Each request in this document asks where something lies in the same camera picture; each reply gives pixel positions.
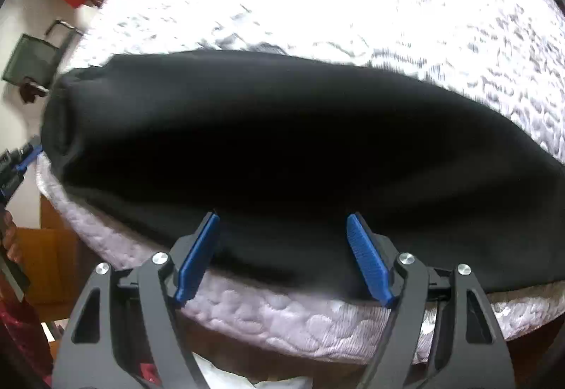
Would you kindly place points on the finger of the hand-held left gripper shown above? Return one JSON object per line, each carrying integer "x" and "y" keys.
{"x": 27, "y": 160}

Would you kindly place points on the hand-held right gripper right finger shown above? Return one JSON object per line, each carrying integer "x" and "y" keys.
{"x": 367, "y": 262}

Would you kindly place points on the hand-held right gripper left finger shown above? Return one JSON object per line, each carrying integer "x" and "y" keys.
{"x": 197, "y": 259}

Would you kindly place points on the black pants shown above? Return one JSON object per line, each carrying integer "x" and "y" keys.
{"x": 273, "y": 159}

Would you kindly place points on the person's left forearm red sleeve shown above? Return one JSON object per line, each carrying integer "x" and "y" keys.
{"x": 20, "y": 340}

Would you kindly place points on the person's left hand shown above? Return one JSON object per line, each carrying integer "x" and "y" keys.
{"x": 8, "y": 235}

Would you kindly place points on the wooden cabinet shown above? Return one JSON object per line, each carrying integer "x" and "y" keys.
{"x": 57, "y": 265}

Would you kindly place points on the black mesh chair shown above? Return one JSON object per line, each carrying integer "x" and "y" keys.
{"x": 31, "y": 58}

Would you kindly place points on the white cloth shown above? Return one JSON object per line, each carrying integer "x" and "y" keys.
{"x": 247, "y": 376}

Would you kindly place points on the bed with white quilted cover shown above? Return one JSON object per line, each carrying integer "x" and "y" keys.
{"x": 353, "y": 5}

